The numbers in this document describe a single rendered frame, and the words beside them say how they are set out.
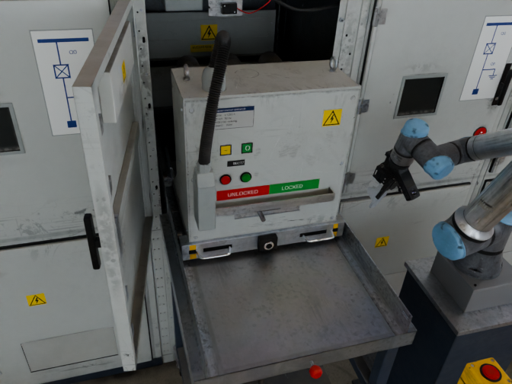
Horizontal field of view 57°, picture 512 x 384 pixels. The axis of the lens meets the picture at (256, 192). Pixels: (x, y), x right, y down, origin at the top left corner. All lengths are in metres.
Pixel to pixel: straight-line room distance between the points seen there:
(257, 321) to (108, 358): 0.99
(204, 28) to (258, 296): 1.16
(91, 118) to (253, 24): 1.40
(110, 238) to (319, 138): 0.68
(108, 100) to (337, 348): 0.84
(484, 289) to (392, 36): 0.84
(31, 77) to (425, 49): 1.22
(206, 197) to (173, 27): 1.00
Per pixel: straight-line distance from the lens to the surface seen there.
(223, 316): 1.36
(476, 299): 1.65
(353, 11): 1.58
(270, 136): 1.32
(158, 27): 2.06
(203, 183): 1.21
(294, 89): 1.29
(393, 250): 2.23
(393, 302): 1.43
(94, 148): 0.86
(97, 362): 2.22
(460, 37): 1.81
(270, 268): 1.50
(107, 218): 0.94
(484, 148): 1.51
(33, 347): 2.12
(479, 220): 1.40
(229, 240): 1.48
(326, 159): 1.43
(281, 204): 1.41
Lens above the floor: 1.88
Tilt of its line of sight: 35 degrees down
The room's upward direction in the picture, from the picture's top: 3 degrees clockwise
